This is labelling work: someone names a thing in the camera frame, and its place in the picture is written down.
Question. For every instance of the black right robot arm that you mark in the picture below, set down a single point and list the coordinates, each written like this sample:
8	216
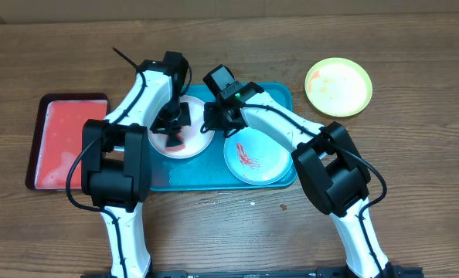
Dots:
331	171

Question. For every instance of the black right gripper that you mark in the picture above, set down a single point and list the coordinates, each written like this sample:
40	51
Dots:
212	123

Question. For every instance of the dark red water tray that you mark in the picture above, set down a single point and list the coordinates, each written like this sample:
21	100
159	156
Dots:
57	138

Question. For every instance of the white plate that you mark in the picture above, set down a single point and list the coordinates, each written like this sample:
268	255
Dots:
193	141

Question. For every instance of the yellow-green plate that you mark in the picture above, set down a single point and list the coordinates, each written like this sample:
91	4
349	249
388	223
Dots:
338	87

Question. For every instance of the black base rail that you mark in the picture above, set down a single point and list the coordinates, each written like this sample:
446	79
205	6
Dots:
323	272

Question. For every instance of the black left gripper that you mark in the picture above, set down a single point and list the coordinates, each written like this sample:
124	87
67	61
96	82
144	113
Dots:
183	120

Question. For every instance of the blue plastic tray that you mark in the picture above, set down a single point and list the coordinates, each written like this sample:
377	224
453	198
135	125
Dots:
206	171

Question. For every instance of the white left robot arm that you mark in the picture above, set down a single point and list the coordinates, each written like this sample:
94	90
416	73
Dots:
115	160

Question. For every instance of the light blue plate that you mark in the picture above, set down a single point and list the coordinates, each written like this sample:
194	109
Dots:
257	160

